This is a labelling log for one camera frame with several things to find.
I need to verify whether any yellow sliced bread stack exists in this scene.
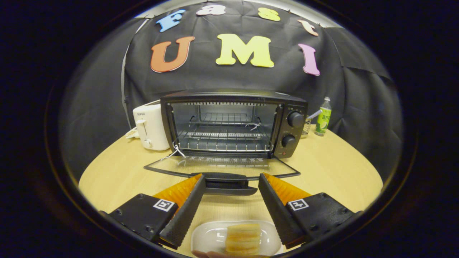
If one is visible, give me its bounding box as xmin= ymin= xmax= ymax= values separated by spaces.
xmin=225 ymin=223 xmax=261 ymax=255

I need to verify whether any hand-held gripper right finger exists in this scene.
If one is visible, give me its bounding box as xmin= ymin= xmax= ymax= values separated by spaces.
xmin=258 ymin=173 xmax=363 ymax=250

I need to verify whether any white oval plate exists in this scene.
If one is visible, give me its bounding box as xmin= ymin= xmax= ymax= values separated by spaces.
xmin=190 ymin=220 xmax=284 ymax=257

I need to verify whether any white pop-up toaster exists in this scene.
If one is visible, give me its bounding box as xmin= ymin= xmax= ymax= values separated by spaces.
xmin=132 ymin=102 xmax=171 ymax=151

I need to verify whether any green label drink bottle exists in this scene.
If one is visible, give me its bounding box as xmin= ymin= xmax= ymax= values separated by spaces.
xmin=315 ymin=97 xmax=332 ymax=137

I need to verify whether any black toaster oven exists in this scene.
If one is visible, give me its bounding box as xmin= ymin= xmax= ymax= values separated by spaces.
xmin=143 ymin=89 xmax=308 ymax=196

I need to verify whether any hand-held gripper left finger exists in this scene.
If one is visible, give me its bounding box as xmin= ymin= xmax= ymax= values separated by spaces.
xmin=99 ymin=173 xmax=207 ymax=250

